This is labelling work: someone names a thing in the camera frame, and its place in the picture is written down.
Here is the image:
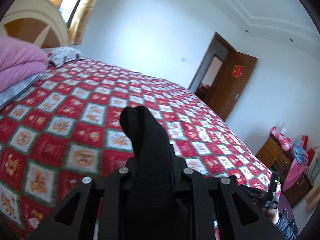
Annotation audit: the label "wooden dresser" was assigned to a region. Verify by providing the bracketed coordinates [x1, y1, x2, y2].
[256, 136, 312, 208]

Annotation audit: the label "right forearm dark sleeve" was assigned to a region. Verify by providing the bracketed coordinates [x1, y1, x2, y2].
[276, 213, 298, 240]

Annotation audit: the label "person's right hand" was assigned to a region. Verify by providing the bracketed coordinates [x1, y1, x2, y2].
[261, 207, 279, 225]

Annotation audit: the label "white patterned pillow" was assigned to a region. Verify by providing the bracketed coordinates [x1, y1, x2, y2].
[42, 47, 84, 68]

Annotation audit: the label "folded pink quilt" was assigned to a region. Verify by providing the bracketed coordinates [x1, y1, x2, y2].
[1, 36, 48, 91]

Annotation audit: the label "dark door frame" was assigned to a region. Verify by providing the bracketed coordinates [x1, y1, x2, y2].
[188, 32, 236, 93]

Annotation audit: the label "red plaid cloth on dresser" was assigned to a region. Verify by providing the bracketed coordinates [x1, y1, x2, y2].
[269, 127, 294, 152]

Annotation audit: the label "brown wooden door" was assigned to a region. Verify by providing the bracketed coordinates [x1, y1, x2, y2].
[204, 51, 258, 121]

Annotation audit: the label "red paper door decoration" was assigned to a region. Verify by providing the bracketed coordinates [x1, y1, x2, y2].
[232, 64, 243, 79]

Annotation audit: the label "red patchwork bedspread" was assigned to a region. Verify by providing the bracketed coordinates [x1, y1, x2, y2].
[1, 59, 271, 239]

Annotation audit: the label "black pants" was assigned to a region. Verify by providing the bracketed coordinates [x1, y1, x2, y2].
[118, 106, 193, 239]

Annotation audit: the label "grey patterned pillow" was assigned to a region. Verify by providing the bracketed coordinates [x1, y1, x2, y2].
[0, 73, 43, 109]

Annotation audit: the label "cream wooden headboard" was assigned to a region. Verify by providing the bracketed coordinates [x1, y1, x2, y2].
[1, 0, 70, 48]

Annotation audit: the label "yellow curtain right panel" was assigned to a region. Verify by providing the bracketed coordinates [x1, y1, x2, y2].
[68, 0, 96, 45]

